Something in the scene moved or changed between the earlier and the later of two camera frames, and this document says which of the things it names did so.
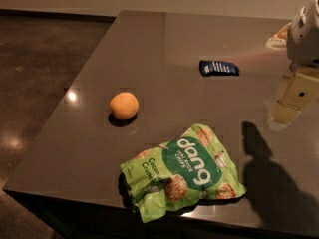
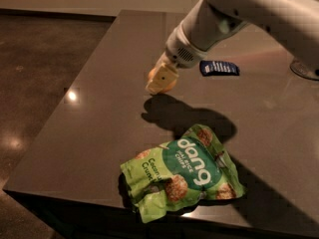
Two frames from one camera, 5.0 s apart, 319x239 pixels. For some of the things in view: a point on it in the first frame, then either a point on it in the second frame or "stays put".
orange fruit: x=124 y=106 → x=152 y=74
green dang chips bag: x=179 y=172 stays put
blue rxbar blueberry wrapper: x=218 y=68 stays put
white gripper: x=304 y=45 → x=180 y=52
